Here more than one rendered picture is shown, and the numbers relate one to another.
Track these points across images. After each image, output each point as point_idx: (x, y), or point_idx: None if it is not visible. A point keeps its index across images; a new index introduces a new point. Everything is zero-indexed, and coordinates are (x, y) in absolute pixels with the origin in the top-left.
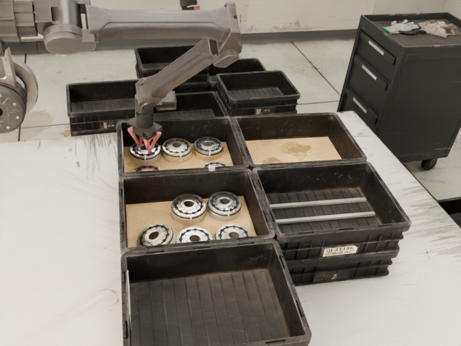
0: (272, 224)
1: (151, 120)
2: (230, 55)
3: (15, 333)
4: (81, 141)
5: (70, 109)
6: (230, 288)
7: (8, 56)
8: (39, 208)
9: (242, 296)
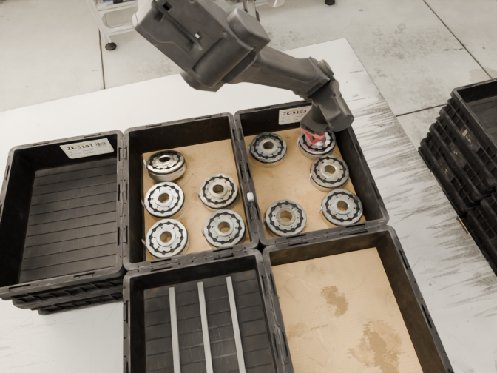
0: (145, 269)
1: (319, 116)
2: (179, 69)
3: (134, 112)
4: (373, 101)
5: (462, 89)
6: (109, 239)
7: None
8: (263, 93)
9: (98, 251)
